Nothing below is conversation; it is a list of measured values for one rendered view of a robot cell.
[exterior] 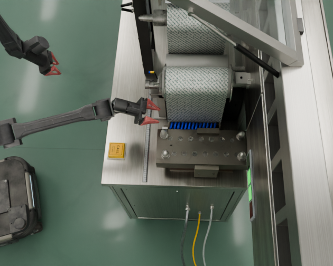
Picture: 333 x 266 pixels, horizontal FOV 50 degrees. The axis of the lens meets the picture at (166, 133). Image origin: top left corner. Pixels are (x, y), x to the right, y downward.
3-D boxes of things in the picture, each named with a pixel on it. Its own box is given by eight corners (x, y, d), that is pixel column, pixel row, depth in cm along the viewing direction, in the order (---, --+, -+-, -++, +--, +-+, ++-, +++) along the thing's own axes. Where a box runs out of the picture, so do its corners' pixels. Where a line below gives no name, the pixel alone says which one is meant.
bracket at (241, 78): (234, 74, 140) (234, 71, 138) (249, 74, 140) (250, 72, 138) (234, 85, 138) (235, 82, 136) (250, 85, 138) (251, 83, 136)
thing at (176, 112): (167, 121, 161) (166, 101, 144) (220, 122, 160) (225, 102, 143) (167, 122, 161) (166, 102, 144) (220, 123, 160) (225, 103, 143)
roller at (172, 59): (167, 64, 162) (166, 47, 151) (224, 65, 161) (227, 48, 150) (166, 87, 157) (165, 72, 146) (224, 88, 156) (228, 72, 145)
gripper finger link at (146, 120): (155, 129, 155) (135, 124, 152) (156, 114, 158) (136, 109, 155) (162, 124, 150) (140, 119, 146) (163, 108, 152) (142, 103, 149)
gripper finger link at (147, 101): (156, 122, 157) (135, 117, 153) (157, 107, 159) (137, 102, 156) (162, 117, 151) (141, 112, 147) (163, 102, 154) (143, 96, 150)
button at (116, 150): (110, 144, 170) (109, 142, 168) (125, 144, 170) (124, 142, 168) (108, 158, 168) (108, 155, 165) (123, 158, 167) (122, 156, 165)
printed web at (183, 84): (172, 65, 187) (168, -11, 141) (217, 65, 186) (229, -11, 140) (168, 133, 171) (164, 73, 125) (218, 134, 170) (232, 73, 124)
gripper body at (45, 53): (49, 50, 167) (36, 43, 161) (53, 67, 163) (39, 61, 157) (39, 57, 170) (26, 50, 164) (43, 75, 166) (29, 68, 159)
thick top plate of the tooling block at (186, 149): (158, 134, 164) (157, 128, 158) (247, 136, 162) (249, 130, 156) (156, 167, 157) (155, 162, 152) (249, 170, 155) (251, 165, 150)
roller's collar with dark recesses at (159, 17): (154, 17, 149) (153, 6, 144) (168, 17, 149) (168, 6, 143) (153, 29, 147) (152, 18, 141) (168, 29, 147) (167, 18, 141)
